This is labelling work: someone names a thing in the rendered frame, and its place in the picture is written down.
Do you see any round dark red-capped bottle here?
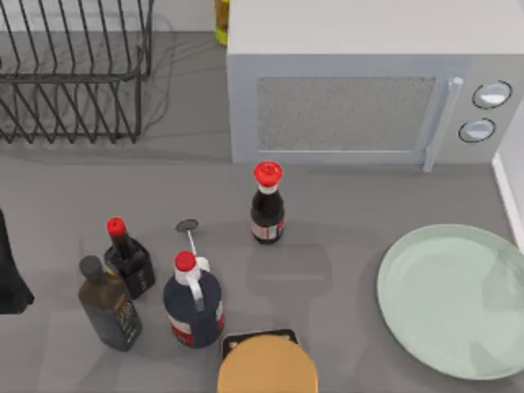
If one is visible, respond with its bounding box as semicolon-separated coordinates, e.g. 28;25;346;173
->
250;160;286;246

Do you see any small metal strainer spoon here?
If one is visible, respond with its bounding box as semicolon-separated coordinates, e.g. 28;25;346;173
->
175;219;201;255

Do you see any square black red-capped bottle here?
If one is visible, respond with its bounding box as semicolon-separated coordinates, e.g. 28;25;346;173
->
103;216;157;300

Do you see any orange-lidded black jar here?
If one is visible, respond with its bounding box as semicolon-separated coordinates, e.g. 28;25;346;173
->
216;327;320;393

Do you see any pale microwave oven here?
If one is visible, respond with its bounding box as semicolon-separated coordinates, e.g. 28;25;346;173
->
226;0;524;166

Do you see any yellow bottle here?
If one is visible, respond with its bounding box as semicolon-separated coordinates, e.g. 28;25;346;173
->
215;0;231;47

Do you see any dark olive oil bottle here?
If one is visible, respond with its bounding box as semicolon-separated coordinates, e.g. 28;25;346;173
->
78;255;144;353

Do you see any pale green plate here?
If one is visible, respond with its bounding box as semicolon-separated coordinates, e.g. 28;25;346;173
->
377;223;524;382

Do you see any microwave knob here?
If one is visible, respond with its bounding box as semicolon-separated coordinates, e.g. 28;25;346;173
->
472;80;513;110
458;117;497;143

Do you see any large dark jug with handle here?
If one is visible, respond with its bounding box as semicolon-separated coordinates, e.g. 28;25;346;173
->
162;251;226;350

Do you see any microwave door handle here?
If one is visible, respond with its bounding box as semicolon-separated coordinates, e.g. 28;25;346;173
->
422;76;464;174

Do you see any black wire dish rack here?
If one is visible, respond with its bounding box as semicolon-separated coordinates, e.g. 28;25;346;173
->
0;0;156;145

